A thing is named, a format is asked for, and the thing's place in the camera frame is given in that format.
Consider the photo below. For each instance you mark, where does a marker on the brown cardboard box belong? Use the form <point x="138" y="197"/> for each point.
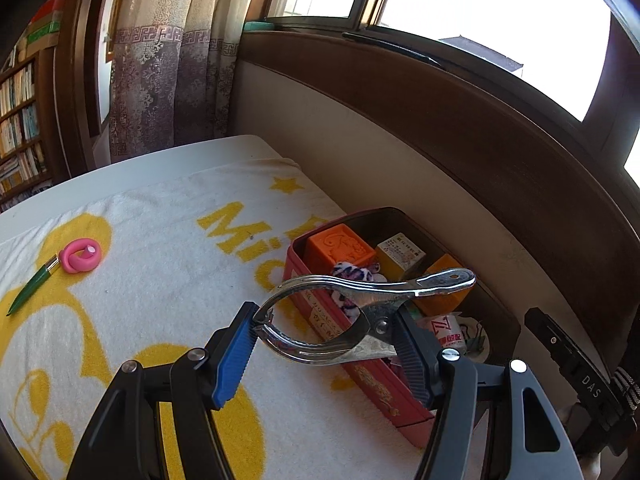
<point x="42" y="45"/>

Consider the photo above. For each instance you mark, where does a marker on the rows of shelved books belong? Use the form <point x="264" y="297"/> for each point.
<point x="17" y="125"/>

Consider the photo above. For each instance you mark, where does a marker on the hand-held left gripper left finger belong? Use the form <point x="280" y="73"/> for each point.
<point x="232" y="360"/>

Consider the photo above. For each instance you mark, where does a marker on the pink coiled silicone band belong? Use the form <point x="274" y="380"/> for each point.
<point x="70" y="260"/>

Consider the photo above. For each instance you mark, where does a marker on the green flat box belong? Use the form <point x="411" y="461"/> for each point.
<point x="45" y="31"/>

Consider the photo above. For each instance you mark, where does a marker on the beige purple patterned curtain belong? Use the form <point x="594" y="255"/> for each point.
<point x="165" y="60"/>

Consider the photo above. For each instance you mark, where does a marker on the red tin container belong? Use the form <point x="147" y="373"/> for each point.
<point x="380" y="385"/>

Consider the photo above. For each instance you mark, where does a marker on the orange ribbed square block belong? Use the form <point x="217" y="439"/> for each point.
<point x="442" y="306"/>

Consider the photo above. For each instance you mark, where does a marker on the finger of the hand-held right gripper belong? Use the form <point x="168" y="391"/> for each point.
<point x="555" y="342"/>

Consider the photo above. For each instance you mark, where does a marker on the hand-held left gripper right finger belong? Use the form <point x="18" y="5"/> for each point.
<point x="417" y="360"/>

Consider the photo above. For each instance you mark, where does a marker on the brown framed window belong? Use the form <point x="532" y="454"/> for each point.
<point x="370" y="5"/>

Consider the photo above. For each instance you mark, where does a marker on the small yellow box white label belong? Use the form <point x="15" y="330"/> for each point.
<point x="400" y="255"/>

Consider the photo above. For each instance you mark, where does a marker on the white yellow printed towel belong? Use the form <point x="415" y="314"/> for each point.
<point x="150" y="270"/>

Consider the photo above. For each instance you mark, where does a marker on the green ballpoint pen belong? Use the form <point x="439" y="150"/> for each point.
<point x="30" y="290"/>

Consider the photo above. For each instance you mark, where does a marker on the red flat box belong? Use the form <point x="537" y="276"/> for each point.
<point x="50" y="10"/>

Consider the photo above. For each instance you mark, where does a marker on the orange embossed cube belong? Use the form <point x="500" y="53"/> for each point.
<point x="335" y="250"/>

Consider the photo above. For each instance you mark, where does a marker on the leopard print plush bow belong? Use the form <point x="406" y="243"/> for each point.
<point x="352" y="271"/>

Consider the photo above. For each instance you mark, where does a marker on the brown wooden bookshelf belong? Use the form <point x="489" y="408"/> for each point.
<point x="45" y="110"/>

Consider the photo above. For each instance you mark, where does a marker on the white table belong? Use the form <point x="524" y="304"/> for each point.
<point x="150" y="160"/>

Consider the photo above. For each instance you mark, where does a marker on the large metal spring clamp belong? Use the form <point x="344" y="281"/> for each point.
<point x="370" y="300"/>

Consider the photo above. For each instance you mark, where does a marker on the brown wooden door frame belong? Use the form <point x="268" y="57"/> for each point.
<point x="82" y="60"/>

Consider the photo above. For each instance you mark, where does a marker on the white packet red mark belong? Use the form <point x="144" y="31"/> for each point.
<point x="447" y="332"/>

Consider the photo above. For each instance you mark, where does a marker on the dark wooden wall trim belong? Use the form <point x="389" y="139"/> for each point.
<point x="450" y="125"/>

